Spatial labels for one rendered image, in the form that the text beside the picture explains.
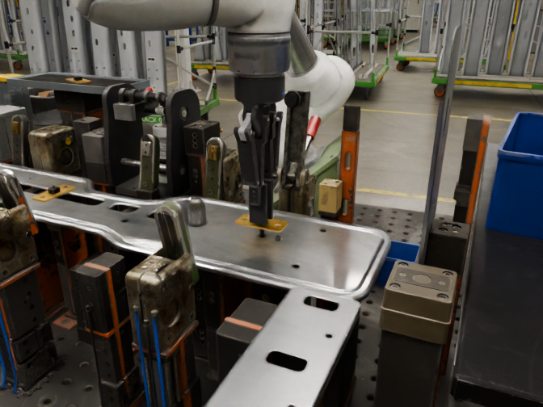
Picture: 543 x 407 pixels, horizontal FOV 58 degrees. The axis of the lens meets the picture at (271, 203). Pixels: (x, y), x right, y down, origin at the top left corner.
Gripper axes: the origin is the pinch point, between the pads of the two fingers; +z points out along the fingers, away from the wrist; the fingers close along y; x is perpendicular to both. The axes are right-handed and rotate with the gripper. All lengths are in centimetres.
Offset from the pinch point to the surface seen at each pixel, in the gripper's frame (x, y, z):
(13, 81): -85, -27, -10
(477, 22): 2, -699, 7
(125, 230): -22.2, 7.7, 6.3
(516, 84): 63, -672, 83
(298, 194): 1.6, -13.1, 3.5
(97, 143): -48, -16, 0
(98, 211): -32.1, 3.2, 6.2
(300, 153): 1.7, -13.6, -4.4
